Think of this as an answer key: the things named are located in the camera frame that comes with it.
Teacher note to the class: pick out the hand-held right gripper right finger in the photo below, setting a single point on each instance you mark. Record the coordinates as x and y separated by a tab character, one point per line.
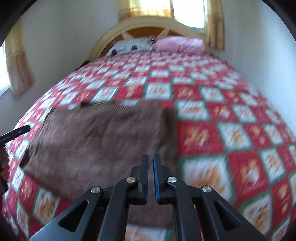
156	176

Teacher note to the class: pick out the cream arched wooden headboard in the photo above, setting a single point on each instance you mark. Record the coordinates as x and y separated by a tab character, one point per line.
143	25

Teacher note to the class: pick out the side window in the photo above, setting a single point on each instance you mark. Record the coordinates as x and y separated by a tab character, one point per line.
4	74

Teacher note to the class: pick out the pink pillow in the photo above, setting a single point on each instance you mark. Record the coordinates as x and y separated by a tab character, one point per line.
180	44

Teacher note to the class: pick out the white panda-print pillow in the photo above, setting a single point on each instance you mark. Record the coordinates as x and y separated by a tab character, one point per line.
131	45

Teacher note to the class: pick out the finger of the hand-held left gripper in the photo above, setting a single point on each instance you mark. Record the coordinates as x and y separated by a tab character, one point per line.
16	134

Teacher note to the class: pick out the red checked patchwork bedspread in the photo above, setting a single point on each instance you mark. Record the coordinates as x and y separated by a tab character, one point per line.
219	115

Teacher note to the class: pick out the yellow curtain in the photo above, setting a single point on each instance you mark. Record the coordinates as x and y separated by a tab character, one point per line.
145	8
215	25
19	67

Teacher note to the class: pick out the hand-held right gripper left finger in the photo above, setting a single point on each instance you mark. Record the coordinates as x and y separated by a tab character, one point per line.
143	180

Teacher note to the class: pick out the brown knitted sun-pattern sweater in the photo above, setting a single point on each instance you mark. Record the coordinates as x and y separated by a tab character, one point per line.
97	139

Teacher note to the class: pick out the window behind headboard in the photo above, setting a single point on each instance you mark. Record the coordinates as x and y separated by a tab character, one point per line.
188	12

